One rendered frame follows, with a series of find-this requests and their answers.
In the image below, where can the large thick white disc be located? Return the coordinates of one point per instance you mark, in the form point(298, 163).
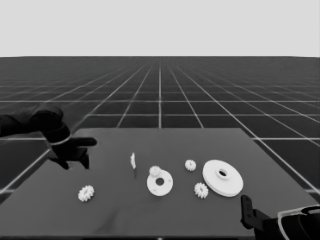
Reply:
point(213, 175)

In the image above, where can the small white toothed gear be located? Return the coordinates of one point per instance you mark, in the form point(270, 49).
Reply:
point(193, 165)
point(157, 172)

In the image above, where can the small white T-shaped piece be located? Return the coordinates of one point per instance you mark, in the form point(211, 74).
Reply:
point(133, 161)

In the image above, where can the white round carrier with pins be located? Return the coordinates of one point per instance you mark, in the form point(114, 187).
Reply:
point(165, 190)

